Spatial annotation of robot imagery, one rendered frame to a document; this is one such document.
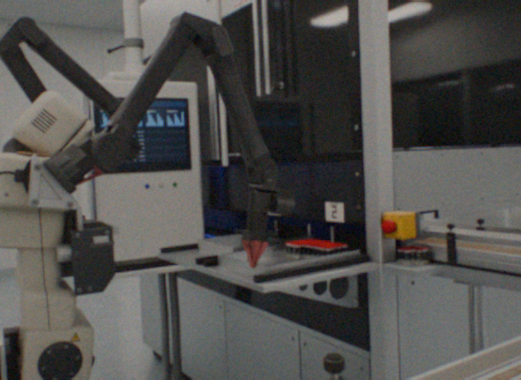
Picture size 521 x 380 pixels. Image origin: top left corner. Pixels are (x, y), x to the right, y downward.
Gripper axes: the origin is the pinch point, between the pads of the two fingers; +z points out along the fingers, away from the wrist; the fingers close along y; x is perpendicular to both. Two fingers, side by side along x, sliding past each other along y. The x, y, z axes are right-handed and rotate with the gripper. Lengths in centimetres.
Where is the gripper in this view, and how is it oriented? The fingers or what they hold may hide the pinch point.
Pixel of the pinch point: (252, 264)
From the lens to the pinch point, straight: 143.3
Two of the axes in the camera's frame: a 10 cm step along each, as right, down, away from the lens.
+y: 8.3, 1.2, 5.5
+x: -5.5, 0.0, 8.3
